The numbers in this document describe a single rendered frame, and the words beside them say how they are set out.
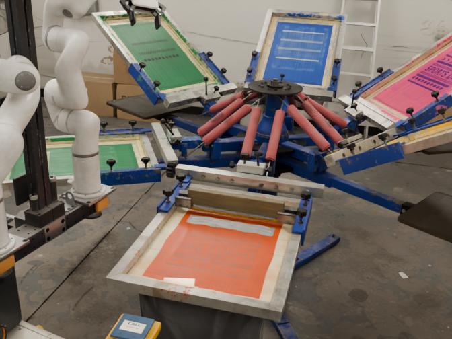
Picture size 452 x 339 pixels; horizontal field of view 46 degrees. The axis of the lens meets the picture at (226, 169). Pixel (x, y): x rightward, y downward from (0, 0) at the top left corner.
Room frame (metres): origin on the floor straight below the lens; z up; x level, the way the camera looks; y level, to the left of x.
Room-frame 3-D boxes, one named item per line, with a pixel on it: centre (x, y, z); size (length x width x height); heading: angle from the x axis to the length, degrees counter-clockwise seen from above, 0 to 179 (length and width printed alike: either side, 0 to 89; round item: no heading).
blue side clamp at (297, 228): (1.92, -0.32, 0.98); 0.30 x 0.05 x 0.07; 166
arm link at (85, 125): (1.77, 0.52, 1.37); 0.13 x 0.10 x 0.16; 62
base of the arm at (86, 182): (1.77, 0.52, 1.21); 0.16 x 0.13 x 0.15; 65
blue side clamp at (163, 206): (2.05, 0.22, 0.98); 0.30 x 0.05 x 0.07; 166
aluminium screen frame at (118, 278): (1.75, 0.00, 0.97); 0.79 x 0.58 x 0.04; 166
